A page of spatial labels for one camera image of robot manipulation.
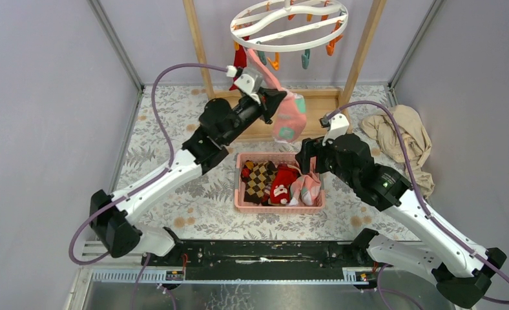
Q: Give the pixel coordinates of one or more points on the floral table mat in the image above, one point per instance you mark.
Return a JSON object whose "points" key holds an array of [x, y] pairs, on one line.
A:
{"points": [[204, 208]]}

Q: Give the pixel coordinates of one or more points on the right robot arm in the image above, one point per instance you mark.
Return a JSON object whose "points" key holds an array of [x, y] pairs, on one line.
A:
{"points": [[458, 267]]}

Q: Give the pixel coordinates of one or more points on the brown argyle sock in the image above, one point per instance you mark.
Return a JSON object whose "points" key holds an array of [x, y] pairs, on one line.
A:
{"points": [[257, 189]]}

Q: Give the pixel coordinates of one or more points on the black red yellow argyle sock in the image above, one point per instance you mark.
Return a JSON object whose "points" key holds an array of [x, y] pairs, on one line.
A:
{"points": [[246, 170]]}

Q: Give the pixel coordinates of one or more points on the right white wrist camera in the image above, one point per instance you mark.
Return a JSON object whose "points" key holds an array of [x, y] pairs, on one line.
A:
{"points": [[336, 126]]}

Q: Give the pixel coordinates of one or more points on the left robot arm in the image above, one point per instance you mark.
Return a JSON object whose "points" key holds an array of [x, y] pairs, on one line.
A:
{"points": [[116, 216]]}

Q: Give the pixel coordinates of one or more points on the beige crumpled cloth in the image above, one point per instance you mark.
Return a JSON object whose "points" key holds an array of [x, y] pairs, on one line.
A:
{"points": [[379, 127]]}

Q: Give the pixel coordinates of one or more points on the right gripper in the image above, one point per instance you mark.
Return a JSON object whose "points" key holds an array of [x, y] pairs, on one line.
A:
{"points": [[311, 148]]}

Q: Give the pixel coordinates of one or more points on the white round clip hanger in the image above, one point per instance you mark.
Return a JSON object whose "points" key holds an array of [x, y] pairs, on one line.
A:
{"points": [[289, 26]]}

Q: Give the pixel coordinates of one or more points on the pink plastic basket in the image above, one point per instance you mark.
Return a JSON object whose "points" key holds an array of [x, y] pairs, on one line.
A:
{"points": [[277, 158]]}

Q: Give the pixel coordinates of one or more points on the wooden hanger stand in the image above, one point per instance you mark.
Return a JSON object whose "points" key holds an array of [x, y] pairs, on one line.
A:
{"points": [[325, 98]]}

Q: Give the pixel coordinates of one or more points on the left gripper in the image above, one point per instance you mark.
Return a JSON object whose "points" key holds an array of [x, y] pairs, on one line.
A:
{"points": [[269, 98]]}

